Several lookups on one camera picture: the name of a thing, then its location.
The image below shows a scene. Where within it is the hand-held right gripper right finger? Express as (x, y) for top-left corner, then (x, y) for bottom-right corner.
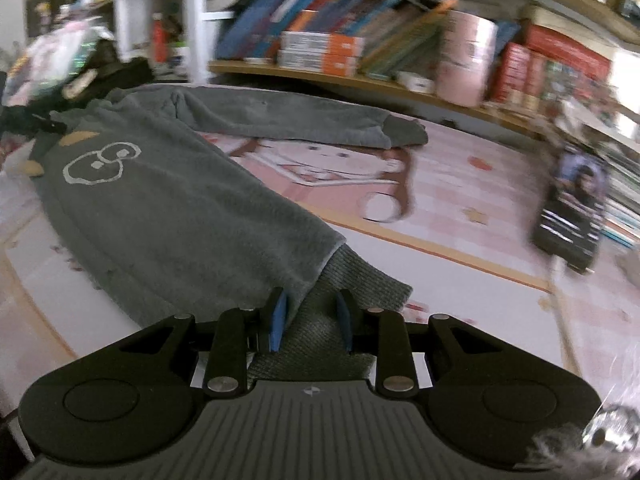
(335, 288), (502, 397)

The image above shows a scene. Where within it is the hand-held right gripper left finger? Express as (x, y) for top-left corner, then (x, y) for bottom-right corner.
(119, 288), (290, 399)

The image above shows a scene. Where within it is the grey sweater with white print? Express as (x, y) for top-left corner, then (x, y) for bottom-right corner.
(31, 85), (429, 382)

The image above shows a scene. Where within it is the pink printed blanket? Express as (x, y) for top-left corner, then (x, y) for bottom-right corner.
(0, 119), (640, 413)

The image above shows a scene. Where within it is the wooden bookshelf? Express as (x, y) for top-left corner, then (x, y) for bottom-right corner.
(207, 0), (640, 153)

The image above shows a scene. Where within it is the small white box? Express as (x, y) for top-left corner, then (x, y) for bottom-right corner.
(397, 71), (435, 95)

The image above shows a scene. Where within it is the orange and white book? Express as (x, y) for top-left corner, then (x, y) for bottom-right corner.
(277, 50), (362, 77)
(280, 31), (366, 57)

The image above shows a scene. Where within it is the pink cylinder container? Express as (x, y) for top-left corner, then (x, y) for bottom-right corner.
(435, 10), (499, 109)

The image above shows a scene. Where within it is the black cloth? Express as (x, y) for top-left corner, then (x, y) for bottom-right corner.
(0, 54), (157, 137)

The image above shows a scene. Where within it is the row of upright books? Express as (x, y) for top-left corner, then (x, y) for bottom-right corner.
(215, 0), (451, 81)

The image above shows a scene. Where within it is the red bottle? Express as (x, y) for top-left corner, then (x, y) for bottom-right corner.
(152, 13), (169, 64)

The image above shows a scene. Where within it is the row of red books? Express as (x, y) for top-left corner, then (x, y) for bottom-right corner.
(490, 25), (614, 117)

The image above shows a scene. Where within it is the pile of plastic bags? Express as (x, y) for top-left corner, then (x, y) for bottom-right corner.
(4, 22), (119, 107)

